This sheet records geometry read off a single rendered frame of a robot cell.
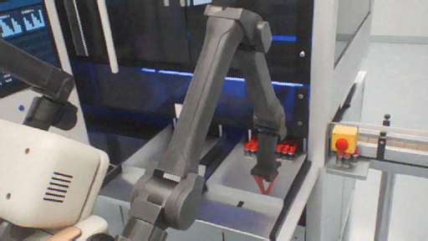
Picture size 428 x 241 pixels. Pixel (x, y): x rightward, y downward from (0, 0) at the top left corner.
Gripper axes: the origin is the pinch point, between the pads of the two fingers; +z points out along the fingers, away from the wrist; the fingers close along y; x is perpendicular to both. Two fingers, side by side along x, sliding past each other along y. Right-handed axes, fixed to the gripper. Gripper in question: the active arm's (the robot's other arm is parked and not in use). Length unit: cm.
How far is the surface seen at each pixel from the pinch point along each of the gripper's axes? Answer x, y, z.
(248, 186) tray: 7.9, 6.5, 2.4
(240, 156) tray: 17.8, 22.9, -0.1
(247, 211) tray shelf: 3.8, -5.1, 4.4
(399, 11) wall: -4, 487, -24
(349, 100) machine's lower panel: -11, 84, -9
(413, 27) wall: -23, 490, -5
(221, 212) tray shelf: 10.9, -8.6, 5.0
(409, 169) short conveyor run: -38, 36, -1
